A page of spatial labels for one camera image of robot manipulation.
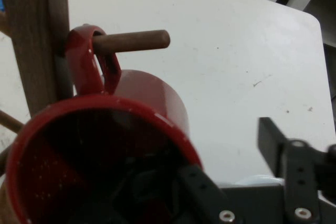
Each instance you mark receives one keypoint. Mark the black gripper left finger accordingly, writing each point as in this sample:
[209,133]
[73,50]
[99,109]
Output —
[204,197]

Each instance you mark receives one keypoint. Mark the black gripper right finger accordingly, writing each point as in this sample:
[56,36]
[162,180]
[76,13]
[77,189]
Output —
[299,171]

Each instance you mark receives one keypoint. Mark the red enamel mug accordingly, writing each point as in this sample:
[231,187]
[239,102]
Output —
[165,98]

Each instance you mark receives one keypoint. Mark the brown wooden mug tree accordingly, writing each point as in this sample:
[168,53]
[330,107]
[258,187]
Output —
[31,37]

